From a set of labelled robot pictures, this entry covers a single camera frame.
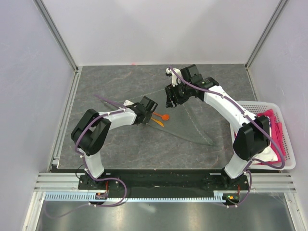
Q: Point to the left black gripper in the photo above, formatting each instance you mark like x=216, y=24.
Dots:
x=148, y=116

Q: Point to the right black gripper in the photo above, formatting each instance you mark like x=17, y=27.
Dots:
x=171, y=91

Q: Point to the orange plastic spoon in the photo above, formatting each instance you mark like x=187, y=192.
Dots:
x=164, y=117

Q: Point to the orange plastic knife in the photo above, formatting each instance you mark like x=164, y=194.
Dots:
x=158, y=122

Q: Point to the grey cloth napkin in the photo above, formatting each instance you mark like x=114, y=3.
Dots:
x=182, y=121

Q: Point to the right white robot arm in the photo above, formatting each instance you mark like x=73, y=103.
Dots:
x=252, y=131

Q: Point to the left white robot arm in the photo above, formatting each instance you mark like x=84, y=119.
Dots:
x=92, y=129

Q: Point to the white plastic basket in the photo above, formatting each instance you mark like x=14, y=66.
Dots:
x=260, y=107

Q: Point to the pink cloth in basket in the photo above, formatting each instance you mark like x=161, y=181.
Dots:
x=279, y=137

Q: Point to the white cloth in basket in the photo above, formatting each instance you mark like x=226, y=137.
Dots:
x=270, y=154

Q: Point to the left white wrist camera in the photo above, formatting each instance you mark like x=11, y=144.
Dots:
x=128, y=104

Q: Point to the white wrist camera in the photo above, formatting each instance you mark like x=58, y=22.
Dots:
x=174, y=74
x=128, y=104

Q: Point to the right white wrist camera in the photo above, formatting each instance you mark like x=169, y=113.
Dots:
x=174, y=74

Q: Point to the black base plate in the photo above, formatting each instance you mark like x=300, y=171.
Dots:
x=209, y=180

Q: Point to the slotted cable duct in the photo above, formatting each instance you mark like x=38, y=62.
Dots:
x=217, y=197

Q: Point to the left aluminium frame post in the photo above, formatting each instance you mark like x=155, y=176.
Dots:
x=56, y=34

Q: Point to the aluminium frame post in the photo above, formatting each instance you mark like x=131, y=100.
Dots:
x=266, y=32
x=56, y=34

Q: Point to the right aluminium frame post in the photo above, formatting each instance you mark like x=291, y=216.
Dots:
x=266, y=32

